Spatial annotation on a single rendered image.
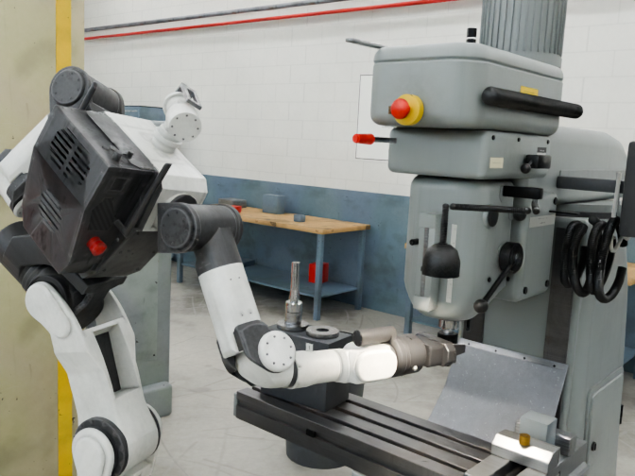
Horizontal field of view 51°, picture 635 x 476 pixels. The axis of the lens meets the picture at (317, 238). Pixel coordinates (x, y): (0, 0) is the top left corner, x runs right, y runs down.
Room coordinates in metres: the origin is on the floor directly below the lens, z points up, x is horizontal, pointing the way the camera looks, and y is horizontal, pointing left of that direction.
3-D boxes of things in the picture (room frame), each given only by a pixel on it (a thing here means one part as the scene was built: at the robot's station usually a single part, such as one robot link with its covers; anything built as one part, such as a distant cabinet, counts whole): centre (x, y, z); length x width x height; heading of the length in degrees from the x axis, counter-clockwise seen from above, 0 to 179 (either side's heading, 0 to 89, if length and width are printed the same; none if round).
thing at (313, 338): (1.80, 0.02, 1.09); 0.22 x 0.12 x 0.20; 56
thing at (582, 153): (1.90, -0.64, 1.66); 0.80 x 0.23 x 0.20; 140
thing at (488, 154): (1.55, -0.34, 1.68); 0.34 x 0.24 x 0.10; 140
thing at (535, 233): (1.67, -0.44, 1.47); 0.24 x 0.19 x 0.26; 50
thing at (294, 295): (1.82, 0.06, 1.30); 0.03 x 0.03 x 0.11
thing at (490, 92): (1.45, -0.45, 1.79); 0.45 x 0.04 x 0.04; 140
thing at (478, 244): (1.52, -0.32, 1.47); 0.21 x 0.19 x 0.32; 50
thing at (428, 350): (1.47, -0.24, 1.23); 0.13 x 0.12 x 0.10; 35
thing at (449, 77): (1.53, -0.32, 1.81); 0.47 x 0.26 x 0.16; 140
